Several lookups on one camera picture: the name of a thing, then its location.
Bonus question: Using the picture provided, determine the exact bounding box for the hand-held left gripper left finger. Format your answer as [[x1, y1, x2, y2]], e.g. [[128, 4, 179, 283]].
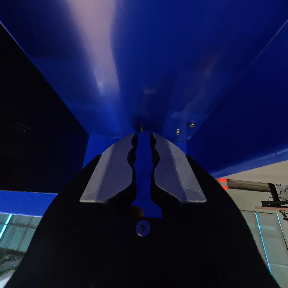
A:
[[79, 132, 138, 205]]

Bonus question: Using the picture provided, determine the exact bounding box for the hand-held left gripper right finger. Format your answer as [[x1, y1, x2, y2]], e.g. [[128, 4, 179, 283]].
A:
[[150, 132, 207, 205]]

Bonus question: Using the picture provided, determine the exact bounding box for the blue plastic bin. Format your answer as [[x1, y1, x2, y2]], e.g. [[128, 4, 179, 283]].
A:
[[0, 0, 288, 217]]

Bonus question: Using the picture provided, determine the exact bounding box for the dark metal pipe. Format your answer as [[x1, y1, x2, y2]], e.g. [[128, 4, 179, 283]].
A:
[[227, 179, 271, 192]]

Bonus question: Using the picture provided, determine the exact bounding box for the black metal bracket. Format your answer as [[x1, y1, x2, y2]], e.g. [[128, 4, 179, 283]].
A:
[[261, 183, 288, 208]]

